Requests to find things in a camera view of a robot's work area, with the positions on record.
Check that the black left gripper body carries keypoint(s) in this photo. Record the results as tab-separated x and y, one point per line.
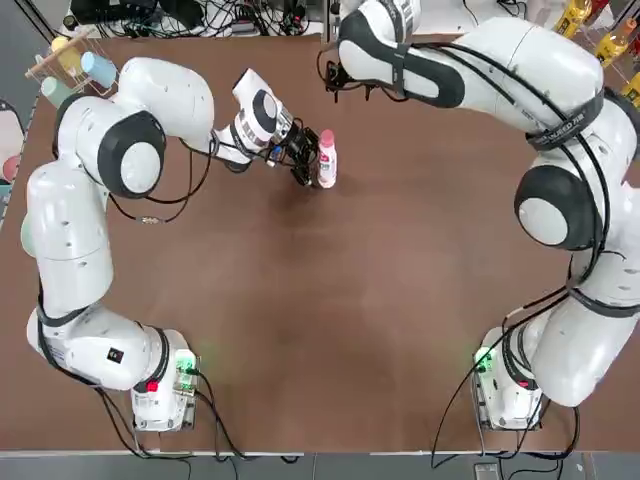
297	145

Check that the pink bottle cap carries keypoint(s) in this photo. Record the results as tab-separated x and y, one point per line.
327	136

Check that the white drink bottle pink label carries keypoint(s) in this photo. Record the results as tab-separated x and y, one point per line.
327	170

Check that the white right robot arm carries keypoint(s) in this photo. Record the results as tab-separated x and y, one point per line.
560	75

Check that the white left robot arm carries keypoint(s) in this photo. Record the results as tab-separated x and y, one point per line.
70	235

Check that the yellow juice bottle orange cap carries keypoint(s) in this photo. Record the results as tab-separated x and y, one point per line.
615	45
572	17
632	90

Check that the clear acrylic bottle shelf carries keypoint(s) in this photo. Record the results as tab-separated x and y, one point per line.
612	75

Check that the light blue cup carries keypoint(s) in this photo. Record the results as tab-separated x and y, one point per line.
99	69

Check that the yellow cup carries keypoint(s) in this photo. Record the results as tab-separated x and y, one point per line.
72	62

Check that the pale green cup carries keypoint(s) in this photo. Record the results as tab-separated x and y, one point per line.
56	92

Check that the mint green plate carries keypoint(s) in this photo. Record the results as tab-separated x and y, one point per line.
23	235

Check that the small grey device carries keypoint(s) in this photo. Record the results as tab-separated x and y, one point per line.
485	471

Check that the aluminium frame post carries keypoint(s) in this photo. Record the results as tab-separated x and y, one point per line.
331	20

